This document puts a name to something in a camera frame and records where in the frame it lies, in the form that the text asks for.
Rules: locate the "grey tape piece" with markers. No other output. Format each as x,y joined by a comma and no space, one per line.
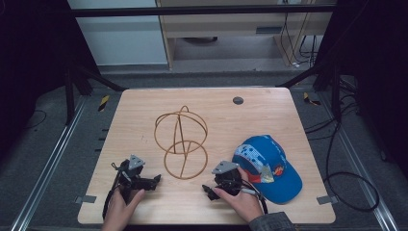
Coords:
327,200
86,199

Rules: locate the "light wooden desk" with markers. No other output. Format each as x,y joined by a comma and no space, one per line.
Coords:
224,25

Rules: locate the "person's left hand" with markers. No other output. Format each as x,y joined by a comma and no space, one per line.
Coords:
119,208

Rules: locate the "black horizontal frame bar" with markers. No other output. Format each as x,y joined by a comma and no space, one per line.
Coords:
192,11

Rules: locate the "dark curtain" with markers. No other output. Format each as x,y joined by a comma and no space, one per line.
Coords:
378,80
35,64

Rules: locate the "yellow black floor tape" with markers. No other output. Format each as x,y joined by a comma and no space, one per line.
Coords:
103,103
310,100

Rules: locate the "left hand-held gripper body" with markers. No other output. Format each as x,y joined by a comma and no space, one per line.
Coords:
132,174

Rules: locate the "aluminium floor rail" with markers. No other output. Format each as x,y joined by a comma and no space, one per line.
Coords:
48,170
362,173

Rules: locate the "person's right hand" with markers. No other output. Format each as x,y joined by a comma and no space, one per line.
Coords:
241,202

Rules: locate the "white cabinet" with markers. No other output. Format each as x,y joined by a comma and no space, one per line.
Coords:
122,41

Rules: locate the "black metal stand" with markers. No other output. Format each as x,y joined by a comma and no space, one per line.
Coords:
70,96
336,93

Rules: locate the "blue baseball cap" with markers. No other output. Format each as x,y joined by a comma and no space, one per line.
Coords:
272,170

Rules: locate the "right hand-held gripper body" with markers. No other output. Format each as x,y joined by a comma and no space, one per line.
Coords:
228,179

